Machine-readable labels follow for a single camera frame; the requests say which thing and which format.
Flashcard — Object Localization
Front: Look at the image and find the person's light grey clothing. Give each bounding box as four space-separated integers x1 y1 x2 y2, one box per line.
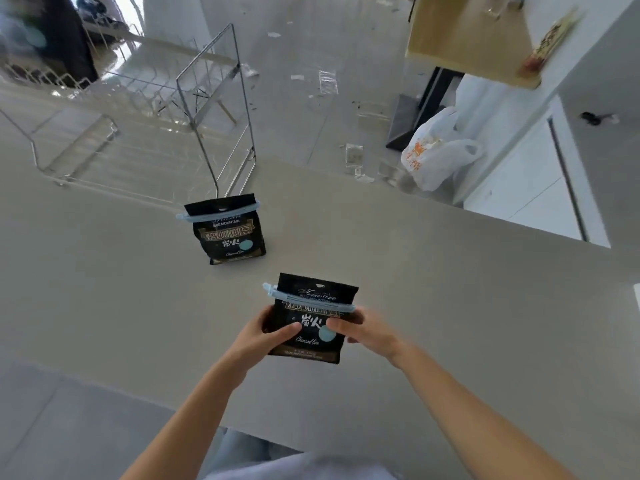
202 427 403 480

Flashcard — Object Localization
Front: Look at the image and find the light blue sealing clip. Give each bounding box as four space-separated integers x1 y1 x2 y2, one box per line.
262 282 357 315
175 199 264 225

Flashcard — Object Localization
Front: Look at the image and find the white cabinet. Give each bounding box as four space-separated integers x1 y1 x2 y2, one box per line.
452 75 612 248

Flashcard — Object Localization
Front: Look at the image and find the small black object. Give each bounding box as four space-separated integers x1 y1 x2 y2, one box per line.
579 111 621 127

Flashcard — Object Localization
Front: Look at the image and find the person's right forearm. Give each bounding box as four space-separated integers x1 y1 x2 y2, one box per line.
392 345 577 480

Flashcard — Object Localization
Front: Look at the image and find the person's left forearm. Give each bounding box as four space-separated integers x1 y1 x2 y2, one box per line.
120 362 248 480

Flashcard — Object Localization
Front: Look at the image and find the wooden table top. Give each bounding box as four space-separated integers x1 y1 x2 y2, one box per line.
405 0 544 90

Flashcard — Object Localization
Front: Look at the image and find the red and yellow snack packet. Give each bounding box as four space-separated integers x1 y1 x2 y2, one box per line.
517 7 582 78

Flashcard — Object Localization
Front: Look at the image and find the black table leg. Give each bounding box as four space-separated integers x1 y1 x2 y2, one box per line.
385 67 466 152

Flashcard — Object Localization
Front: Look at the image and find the person's left hand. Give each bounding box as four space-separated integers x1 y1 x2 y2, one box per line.
226 305 303 381

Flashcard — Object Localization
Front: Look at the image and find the grey cabinet handle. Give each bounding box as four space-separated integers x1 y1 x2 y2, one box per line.
547 117 589 243

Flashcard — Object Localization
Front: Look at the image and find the person's right hand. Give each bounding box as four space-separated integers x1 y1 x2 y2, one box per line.
325 308 407 371

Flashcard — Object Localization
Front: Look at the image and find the black coffee bag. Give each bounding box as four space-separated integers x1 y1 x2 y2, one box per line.
266 273 360 365
184 194 267 266

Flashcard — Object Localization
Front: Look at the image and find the metal wire dish rack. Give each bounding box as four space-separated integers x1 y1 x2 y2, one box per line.
0 23 259 201

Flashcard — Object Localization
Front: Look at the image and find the dark chair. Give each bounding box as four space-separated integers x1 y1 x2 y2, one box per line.
0 0 101 88

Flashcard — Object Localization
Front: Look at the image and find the white plastic shopping bag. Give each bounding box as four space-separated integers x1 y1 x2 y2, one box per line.
400 106 485 192

